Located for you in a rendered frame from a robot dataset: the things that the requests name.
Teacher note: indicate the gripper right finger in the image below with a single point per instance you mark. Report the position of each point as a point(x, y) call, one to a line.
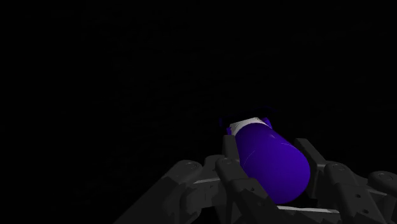
point(344, 186)

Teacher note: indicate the purple bottle with white band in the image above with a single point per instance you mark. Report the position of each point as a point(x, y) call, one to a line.
point(273, 164)

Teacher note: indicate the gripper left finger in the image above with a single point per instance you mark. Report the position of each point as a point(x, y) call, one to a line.
point(235, 186)

